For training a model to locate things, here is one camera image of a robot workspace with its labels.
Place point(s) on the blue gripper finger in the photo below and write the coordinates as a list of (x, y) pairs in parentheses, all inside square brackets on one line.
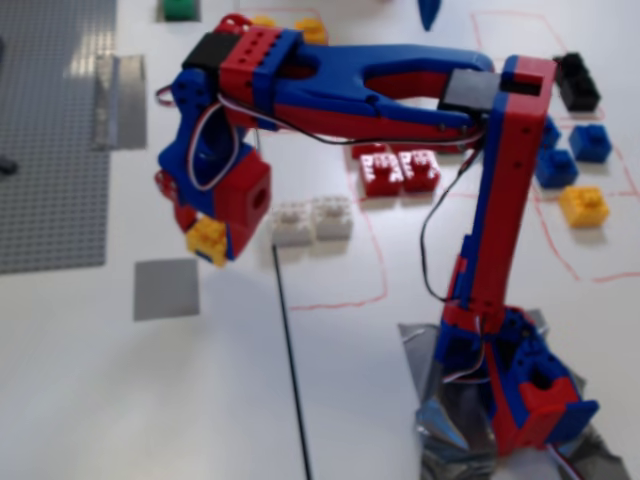
[(430, 12)]

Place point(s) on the red and blue gripper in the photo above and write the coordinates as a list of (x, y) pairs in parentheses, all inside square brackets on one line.
[(244, 227)]

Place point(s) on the yellow lego block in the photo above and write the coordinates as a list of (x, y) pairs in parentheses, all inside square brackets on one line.
[(312, 31), (262, 21), (585, 207), (207, 240)]

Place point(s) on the green lego block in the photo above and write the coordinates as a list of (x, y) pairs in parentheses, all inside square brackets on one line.
[(180, 9)]

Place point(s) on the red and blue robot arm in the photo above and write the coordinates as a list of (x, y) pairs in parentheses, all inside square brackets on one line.
[(510, 200)]

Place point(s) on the white lego block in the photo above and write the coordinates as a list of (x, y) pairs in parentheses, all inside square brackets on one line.
[(292, 224), (332, 217)]

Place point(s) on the red lego block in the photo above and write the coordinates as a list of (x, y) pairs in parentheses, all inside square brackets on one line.
[(369, 149), (421, 171), (381, 175)]

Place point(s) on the black lego block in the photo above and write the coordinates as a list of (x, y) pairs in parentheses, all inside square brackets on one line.
[(580, 90)]

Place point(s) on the blue lego block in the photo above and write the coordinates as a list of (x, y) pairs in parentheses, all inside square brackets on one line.
[(557, 170), (551, 135), (591, 144)]

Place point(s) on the grey tape strip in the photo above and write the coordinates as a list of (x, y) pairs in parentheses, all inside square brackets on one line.
[(125, 100)]

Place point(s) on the grey lego baseplate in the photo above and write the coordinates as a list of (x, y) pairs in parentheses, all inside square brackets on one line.
[(50, 150)]

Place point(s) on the silver duct tape patch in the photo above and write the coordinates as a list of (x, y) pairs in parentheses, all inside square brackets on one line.
[(440, 360)]

